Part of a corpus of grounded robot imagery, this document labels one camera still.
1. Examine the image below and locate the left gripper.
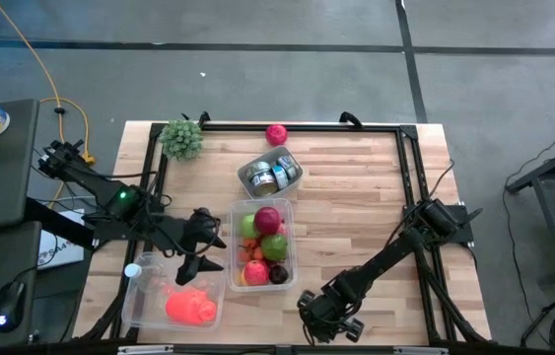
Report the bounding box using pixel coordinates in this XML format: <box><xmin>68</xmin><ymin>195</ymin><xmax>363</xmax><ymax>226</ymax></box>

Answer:
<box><xmin>174</xmin><ymin>206</ymin><xmax>228</xmax><ymax>287</ymax></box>

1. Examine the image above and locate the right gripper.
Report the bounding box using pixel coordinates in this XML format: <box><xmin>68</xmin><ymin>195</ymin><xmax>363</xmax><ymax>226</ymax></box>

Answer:
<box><xmin>298</xmin><ymin>288</ymin><xmax>366</xmax><ymax>345</ymax></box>

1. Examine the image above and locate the orange tangerine cluster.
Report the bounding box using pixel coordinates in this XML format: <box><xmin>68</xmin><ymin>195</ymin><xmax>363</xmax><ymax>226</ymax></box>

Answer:
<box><xmin>239</xmin><ymin>238</ymin><xmax>266</xmax><ymax>262</ymax></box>

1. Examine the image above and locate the green apple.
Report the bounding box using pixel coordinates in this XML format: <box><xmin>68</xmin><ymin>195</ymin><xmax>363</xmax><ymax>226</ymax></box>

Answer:
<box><xmin>240</xmin><ymin>214</ymin><xmax>260</xmax><ymax>241</ymax></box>

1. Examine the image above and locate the orange water bottle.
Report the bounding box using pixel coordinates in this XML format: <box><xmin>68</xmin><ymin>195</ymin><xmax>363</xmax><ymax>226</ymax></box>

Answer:
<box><xmin>164</xmin><ymin>286</ymin><xmax>218</xmax><ymax>327</ymax></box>

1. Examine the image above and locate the red apple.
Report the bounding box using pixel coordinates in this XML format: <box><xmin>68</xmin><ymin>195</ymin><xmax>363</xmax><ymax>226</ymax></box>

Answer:
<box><xmin>242</xmin><ymin>259</ymin><xmax>271</xmax><ymax>287</ymax></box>

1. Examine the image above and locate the small pink fruit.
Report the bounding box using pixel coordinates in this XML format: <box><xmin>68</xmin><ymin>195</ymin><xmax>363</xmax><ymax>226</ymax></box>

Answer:
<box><xmin>268</xmin><ymin>264</ymin><xmax>290</xmax><ymax>286</ymax></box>

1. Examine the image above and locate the green round fruit with stem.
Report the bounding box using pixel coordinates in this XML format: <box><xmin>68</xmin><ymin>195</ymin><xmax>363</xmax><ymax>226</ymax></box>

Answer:
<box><xmin>260</xmin><ymin>233</ymin><xmax>290</xmax><ymax>262</ymax></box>

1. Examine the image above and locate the large red pomegranate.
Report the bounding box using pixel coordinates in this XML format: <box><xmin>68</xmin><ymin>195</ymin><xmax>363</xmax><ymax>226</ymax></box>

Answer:
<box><xmin>253</xmin><ymin>206</ymin><xmax>283</xmax><ymax>236</ymax></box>

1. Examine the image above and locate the clear bottle white cap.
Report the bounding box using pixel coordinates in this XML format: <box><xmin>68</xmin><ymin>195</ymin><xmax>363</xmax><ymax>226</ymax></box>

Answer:
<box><xmin>123</xmin><ymin>262</ymin><xmax>170</xmax><ymax>297</ymax></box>

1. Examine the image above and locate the blue red label tin can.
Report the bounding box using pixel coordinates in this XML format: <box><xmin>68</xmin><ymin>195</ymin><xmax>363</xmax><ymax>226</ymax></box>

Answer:
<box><xmin>250</xmin><ymin>171</ymin><xmax>279</xmax><ymax>197</ymax></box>

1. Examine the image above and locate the silver pull-tab tin can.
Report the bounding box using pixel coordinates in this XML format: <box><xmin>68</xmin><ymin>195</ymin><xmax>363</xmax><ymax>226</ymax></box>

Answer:
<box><xmin>244</xmin><ymin>161</ymin><xmax>271</xmax><ymax>179</ymax></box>

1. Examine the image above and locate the teal label tin can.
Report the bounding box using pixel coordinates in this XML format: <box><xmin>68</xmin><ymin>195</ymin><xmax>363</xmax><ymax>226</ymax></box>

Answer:
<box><xmin>271</xmin><ymin>166</ymin><xmax>290</xmax><ymax>191</ymax></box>

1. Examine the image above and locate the grey plastic bin with handles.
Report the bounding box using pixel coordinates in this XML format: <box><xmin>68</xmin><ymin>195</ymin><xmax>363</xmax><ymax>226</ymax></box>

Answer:
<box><xmin>237</xmin><ymin>145</ymin><xmax>305</xmax><ymax>200</ymax></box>

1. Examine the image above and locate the small clear plastic bin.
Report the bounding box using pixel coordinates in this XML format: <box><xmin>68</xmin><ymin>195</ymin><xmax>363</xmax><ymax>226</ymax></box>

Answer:
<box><xmin>227</xmin><ymin>197</ymin><xmax>299</xmax><ymax>293</ymax></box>

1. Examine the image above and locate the large clear plastic bin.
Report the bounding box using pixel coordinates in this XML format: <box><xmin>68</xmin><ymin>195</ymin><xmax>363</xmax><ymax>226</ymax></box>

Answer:
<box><xmin>121</xmin><ymin>250</ymin><xmax>228</xmax><ymax>332</ymax></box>

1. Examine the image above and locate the green artificial plant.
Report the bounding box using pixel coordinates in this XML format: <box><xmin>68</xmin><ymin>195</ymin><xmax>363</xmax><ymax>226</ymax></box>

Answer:
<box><xmin>158</xmin><ymin>119</ymin><xmax>205</xmax><ymax>162</ymax></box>

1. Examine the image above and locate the pink-red round fruit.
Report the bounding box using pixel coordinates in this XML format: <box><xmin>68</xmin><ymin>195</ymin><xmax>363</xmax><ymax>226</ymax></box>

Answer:
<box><xmin>264</xmin><ymin>123</ymin><xmax>289</xmax><ymax>148</ymax></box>

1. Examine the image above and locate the white printed paper sheet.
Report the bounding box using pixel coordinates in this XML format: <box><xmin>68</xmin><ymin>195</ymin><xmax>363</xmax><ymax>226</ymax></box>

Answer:
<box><xmin>37</xmin><ymin>229</ymin><xmax>86</xmax><ymax>271</ymax></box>

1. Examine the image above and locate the black computer mouse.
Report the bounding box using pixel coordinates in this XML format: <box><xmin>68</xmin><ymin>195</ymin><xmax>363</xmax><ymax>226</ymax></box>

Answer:
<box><xmin>0</xmin><ymin>280</ymin><xmax>28</xmax><ymax>333</ymax></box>

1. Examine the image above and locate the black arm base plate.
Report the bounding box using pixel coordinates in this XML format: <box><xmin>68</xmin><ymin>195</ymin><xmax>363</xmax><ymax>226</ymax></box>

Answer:
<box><xmin>402</xmin><ymin>204</ymin><xmax>475</xmax><ymax>246</ymax></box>

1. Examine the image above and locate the black aluminium frame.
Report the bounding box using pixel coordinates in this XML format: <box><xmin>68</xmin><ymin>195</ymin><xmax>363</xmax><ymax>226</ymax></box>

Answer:
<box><xmin>75</xmin><ymin>121</ymin><xmax>493</xmax><ymax>346</ymax></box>

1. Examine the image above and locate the yellow cable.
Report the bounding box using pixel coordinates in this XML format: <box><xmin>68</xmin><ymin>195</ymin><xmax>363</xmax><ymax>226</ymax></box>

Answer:
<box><xmin>0</xmin><ymin>0</ymin><xmax>97</xmax><ymax>208</ymax></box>

